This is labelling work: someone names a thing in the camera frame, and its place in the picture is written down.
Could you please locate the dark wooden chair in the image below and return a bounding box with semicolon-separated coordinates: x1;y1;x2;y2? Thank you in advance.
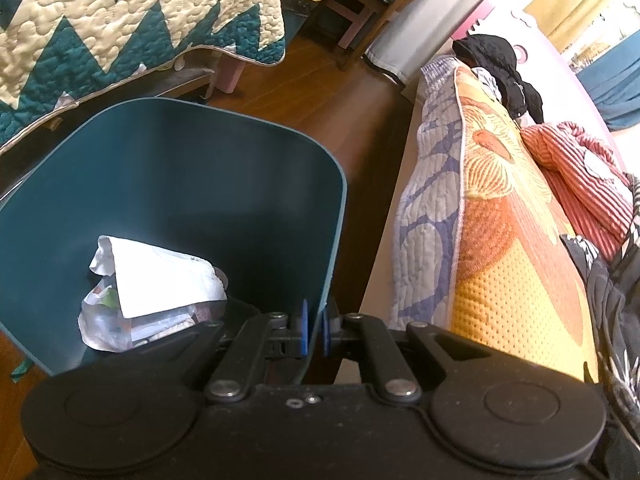
310;0;441;72

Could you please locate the dark patterned cloth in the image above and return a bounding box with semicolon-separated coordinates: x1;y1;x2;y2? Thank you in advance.
559;174;640;413

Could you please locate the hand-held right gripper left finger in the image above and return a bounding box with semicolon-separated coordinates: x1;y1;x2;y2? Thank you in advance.
136;300;309;404

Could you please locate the beige bed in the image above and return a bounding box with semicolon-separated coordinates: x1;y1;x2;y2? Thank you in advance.
359;85;426;376

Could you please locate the blue white quilted pillow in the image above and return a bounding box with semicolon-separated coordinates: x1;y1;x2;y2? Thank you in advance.
390;55;482;332

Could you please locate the dark green trash bin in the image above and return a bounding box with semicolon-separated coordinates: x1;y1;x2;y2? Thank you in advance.
0;97;348;386

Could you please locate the red striped cloth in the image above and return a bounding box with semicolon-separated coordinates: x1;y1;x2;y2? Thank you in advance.
520;121;636;262

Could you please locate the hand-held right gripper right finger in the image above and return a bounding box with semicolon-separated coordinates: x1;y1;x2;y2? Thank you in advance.
321;305;502;406

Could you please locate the white tissue paper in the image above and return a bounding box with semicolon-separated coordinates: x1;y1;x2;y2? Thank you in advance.
89;235;228;321

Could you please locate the white leaning panel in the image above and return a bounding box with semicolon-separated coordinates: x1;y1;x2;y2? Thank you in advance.
364;0;495;87

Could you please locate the yellow cloth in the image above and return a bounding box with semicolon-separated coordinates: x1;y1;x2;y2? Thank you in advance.
522;0;640;57

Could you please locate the blue cloth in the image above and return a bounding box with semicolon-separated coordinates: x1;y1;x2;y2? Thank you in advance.
582;40;640;132

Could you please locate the black garment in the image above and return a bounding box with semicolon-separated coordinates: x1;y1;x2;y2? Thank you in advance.
452;34;546;124

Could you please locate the orange yellow floral quilt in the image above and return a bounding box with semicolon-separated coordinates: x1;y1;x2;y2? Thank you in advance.
450;65;601;382

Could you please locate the zigzag teal cream quilt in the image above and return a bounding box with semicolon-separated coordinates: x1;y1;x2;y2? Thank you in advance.
0;0;287;157

